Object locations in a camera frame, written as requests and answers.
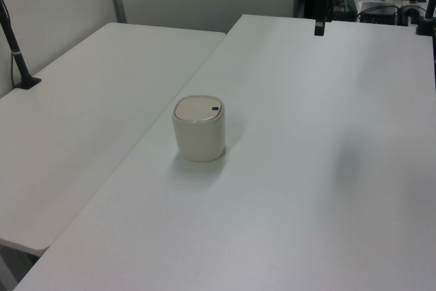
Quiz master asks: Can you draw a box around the beige push-top bin lid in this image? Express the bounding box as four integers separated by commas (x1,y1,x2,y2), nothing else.
174,95,225,123

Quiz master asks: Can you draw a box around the beige plastic trash bin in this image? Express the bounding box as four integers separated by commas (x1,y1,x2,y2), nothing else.
172,94,227,164

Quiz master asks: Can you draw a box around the dark device with green board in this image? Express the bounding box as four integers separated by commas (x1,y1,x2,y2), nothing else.
334,0,358,21

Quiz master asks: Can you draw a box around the black electronics box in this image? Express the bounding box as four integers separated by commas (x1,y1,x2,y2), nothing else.
356,1,400,25

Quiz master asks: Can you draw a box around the black clamped camera stand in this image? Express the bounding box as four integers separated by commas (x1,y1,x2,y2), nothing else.
414,0,436,37

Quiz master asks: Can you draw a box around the black camera stand with cable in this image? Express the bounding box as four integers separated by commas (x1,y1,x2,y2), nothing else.
0,0,42,90

